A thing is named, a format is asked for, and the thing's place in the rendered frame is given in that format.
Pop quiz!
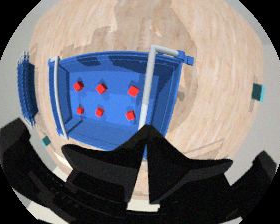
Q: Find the small teal block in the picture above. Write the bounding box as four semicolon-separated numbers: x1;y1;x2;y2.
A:
40;136;51;147
250;83;265;103

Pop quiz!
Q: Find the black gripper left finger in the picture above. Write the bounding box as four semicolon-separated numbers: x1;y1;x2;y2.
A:
62;124;149;202

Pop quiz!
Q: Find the small red block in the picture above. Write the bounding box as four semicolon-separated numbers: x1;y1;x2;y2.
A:
128;85;140;96
96;107;104;117
125;111;136;120
96;84;107;93
73;81;84;92

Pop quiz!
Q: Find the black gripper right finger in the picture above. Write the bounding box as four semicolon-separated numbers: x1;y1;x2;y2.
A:
147;125;233;205

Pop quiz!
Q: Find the cream flat rectangular panel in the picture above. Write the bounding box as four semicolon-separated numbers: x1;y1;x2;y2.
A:
55;152;71;168

